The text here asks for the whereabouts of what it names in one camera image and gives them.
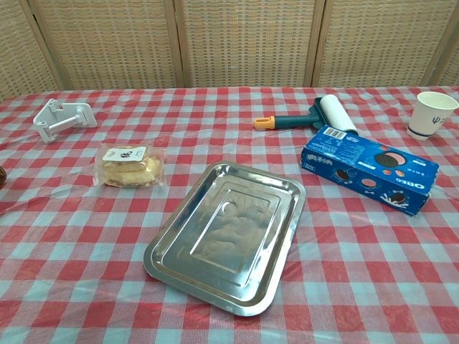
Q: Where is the lint roller with green handle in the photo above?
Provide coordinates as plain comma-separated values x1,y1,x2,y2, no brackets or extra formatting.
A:
253,95,359,136

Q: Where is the bagged pastry snack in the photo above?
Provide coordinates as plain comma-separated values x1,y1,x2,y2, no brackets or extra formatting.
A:
93,142,168,188

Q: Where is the woven rattan folding screen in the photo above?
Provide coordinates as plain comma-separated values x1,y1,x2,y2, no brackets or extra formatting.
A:
0,0,459,102

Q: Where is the red white checkered tablecloth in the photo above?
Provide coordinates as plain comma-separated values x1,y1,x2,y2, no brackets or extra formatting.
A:
0,85,459,344

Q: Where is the white plastic bracket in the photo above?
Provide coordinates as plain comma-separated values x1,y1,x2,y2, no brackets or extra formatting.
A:
33,98,98,144

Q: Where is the white paper cup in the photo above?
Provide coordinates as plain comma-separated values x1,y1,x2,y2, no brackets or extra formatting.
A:
406,90,459,141

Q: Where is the blue Oreo cookie box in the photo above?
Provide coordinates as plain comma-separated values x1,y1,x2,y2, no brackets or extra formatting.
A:
299,124,441,217

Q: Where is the silver metal tray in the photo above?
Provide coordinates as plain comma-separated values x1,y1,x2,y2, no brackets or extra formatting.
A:
143,161,307,318

